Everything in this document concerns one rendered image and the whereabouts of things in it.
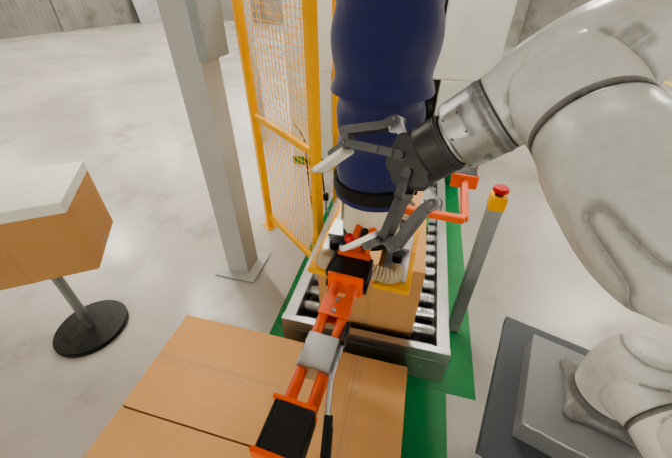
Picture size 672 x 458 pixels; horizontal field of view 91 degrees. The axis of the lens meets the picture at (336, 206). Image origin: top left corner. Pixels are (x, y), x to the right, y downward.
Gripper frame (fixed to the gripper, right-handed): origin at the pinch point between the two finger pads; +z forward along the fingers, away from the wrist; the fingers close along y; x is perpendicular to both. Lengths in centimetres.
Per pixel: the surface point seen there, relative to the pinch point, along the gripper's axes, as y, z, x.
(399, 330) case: 37, 52, 83
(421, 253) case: 11, 26, 76
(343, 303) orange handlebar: 15.3, 16.6, 13.4
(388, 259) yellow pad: 9.3, 20.5, 43.3
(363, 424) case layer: 58, 59, 52
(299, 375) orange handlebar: 23.6, 19.2, -0.9
